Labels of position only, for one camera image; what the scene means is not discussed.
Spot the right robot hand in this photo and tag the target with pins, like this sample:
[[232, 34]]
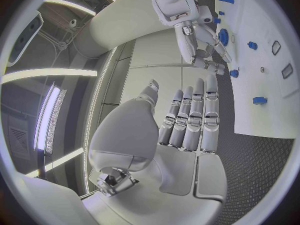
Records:
[[187, 45]]

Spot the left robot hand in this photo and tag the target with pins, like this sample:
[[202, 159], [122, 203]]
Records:
[[126, 135]]

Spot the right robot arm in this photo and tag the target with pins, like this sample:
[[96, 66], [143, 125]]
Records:
[[171, 1]]

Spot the white task board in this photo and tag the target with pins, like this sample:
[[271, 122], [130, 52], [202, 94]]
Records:
[[257, 63]]

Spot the blue gear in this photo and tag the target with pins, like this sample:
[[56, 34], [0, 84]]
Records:
[[223, 36]]

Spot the small blue peg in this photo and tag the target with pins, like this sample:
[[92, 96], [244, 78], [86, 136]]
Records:
[[221, 13]]

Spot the glowing light bar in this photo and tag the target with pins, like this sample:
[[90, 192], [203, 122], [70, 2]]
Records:
[[48, 116]]

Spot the blue block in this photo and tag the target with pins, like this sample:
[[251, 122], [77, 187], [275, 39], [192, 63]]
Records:
[[259, 100]]

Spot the white camera unit dark face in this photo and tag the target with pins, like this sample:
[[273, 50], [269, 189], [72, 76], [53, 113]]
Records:
[[24, 39]]

